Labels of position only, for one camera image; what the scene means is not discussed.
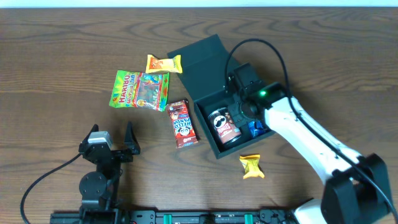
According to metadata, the blue Oreo packet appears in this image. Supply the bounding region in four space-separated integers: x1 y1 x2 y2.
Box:
248 120 268 139

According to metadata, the red Hello Panda box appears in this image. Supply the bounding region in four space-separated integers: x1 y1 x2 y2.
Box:
165 100 198 148

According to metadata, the green Haribo worms bag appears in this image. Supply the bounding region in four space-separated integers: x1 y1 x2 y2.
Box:
109 70 169 111

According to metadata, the dark green gift box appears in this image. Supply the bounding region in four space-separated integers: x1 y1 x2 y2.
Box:
167 34 274 159

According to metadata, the orange yellow snack packet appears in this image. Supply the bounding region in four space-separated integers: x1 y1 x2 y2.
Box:
146 55 183 73

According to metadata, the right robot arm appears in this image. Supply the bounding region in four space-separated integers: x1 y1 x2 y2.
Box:
225 82 397 223

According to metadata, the yellow wrapped snack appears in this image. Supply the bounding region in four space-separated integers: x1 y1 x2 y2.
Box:
239 154 265 179

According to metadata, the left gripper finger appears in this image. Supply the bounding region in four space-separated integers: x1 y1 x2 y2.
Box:
124 121 141 155
81 124 98 144

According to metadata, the left black cable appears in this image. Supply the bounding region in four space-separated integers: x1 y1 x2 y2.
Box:
19 152 84 224

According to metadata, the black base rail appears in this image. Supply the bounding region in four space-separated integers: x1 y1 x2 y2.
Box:
50 209 298 224

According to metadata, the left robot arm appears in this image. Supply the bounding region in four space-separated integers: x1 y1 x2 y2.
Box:
78 122 141 211

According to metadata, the black cable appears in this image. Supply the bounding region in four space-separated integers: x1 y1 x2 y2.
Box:
19 152 84 224
224 38 398 222

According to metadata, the Pringles can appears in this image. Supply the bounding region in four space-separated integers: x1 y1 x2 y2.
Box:
208 107 241 144

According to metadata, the right black cable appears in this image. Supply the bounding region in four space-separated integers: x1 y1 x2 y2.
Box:
224 38 398 222

